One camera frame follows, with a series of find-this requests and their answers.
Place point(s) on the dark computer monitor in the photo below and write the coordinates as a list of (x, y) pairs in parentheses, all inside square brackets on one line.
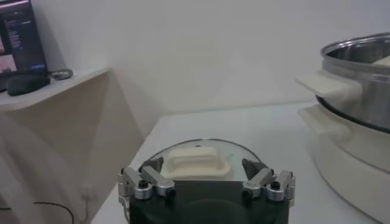
[(21, 39)]

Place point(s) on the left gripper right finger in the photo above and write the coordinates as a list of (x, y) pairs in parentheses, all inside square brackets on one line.
[(259, 179)]

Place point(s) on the perforated steel steamer basket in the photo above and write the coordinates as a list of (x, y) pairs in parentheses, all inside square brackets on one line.
[(359, 91)]

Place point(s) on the cream electric cooker base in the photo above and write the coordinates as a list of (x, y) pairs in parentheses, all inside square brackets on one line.
[(350, 170)]

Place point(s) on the white side table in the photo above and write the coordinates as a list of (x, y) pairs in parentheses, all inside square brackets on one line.
[(61, 88)]

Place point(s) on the black computer mouse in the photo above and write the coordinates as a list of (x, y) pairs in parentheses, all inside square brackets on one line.
[(27, 85)]

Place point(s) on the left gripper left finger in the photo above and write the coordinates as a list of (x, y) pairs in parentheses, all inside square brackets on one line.
[(155, 179)]

